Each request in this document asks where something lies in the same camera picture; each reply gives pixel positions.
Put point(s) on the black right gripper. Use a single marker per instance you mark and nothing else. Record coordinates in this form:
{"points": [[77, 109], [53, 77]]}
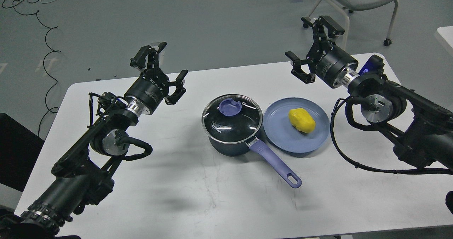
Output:
{"points": [[336, 67]]}

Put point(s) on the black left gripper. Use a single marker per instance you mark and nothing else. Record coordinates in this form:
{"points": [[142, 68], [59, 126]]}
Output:
{"points": [[152, 86]]}

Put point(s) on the glass lid purple knob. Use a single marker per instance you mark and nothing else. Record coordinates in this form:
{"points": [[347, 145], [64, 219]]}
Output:
{"points": [[232, 118]]}

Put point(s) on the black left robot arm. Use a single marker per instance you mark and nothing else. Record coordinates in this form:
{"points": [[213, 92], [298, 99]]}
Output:
{"points": [[84, 173]]}

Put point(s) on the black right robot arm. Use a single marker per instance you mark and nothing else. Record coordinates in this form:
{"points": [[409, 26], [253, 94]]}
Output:
{"points": [[420, 130]]}

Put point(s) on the yellow potato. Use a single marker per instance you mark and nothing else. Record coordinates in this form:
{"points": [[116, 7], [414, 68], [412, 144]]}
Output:
{"points": [[301, 120]]}

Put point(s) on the blue round plate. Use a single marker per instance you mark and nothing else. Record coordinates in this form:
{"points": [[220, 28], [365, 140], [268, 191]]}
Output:
{"points": [[283, 135]]}

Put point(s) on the white side table corner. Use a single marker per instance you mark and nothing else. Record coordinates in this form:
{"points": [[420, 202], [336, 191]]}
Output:
{"points": [[445, 37]]}

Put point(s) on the dark blue saucepan purple handle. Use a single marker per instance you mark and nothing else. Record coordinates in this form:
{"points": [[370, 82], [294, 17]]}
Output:
{"points": [[257, 145]]}

